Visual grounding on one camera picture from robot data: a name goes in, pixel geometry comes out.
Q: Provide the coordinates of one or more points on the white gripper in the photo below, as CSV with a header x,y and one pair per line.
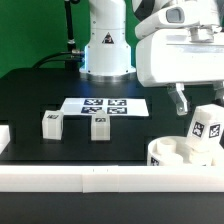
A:
x,y
168,56

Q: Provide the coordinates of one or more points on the white round stool seat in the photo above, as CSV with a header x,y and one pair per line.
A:
x,y
173,151

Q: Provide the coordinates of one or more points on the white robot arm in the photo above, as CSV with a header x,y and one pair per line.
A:
x,y
109,57

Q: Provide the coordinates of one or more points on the white marker sheet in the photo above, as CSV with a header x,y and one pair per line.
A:
x,y
111,106

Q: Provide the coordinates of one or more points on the black pole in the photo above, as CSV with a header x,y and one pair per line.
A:
x,y
71,44

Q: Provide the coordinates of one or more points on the white left fence bar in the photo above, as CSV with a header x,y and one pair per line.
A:
x,y
4,137

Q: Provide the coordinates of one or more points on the white fence bar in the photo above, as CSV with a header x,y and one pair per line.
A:
x,y
116,179
4,137

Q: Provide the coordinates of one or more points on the white front fence bar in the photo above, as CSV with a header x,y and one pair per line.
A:
x,y
116,179

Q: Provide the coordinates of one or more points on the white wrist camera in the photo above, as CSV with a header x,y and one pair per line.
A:
x,y
185,15

